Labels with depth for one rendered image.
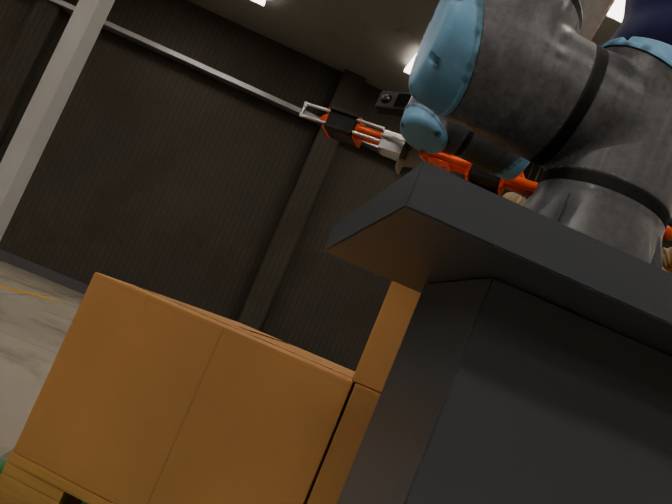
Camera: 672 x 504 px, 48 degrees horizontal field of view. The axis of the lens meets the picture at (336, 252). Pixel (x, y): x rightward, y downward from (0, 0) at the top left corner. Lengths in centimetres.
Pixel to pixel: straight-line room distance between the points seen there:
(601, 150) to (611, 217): 8
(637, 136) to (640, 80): 6
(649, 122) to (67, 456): 125
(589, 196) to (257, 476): 90
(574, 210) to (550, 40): 18
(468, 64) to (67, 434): 114
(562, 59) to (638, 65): 10
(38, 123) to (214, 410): 301
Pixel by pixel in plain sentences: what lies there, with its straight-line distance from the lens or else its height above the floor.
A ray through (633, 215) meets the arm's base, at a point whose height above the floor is 84.
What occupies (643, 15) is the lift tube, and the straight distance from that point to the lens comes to 179.
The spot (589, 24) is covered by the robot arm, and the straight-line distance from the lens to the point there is 134.
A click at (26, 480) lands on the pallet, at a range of 170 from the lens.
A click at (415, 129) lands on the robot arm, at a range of 133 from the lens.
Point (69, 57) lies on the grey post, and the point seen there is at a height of 147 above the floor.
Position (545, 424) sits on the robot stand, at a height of 60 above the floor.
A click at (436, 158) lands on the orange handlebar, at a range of 170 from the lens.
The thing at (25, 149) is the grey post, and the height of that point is 92.
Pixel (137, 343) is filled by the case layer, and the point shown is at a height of 44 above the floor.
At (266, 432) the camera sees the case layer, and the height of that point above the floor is 39.
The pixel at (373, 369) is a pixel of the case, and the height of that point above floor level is 58.
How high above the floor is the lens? 59
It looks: 7 degrees up
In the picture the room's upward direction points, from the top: 23 degrees clockwise
